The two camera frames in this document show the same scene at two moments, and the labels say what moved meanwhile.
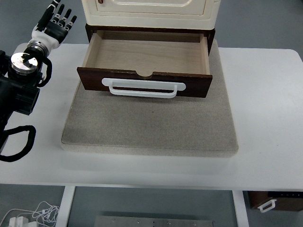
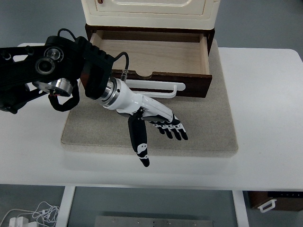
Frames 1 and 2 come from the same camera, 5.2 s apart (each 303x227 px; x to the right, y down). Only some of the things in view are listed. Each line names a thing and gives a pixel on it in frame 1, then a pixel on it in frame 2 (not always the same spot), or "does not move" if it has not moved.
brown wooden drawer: [165, 56] does not move
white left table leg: [65, 206] does not move
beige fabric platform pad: [119, 122] does not move
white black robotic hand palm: [54, 33] → [116, 94]
